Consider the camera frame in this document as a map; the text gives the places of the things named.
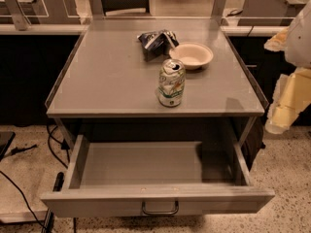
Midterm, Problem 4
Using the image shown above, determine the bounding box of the dark flat device on floor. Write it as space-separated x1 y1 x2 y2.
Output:
0 131 16 161

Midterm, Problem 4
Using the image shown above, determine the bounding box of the blue crumpled chip bag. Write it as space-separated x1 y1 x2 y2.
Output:
138 29 179 61

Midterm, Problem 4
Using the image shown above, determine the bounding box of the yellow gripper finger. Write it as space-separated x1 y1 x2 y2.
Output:
265 68 311 134
263 27 289 51

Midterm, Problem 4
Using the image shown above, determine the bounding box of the green white 7up can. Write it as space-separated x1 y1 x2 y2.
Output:
157 59 186 107

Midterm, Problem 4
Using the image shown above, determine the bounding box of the grey cabinet table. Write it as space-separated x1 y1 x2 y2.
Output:
44 0 270 172

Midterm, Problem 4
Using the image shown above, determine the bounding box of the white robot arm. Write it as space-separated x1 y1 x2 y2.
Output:
264 2 311 134

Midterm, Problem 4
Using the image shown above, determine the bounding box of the black floor cable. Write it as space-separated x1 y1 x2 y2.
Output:
0 123 71 231

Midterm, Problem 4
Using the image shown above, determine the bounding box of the metal drawer handle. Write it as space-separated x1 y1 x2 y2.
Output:
141 201 180 216

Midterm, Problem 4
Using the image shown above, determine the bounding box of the open grey top drawer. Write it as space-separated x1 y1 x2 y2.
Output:
42 135 275 217

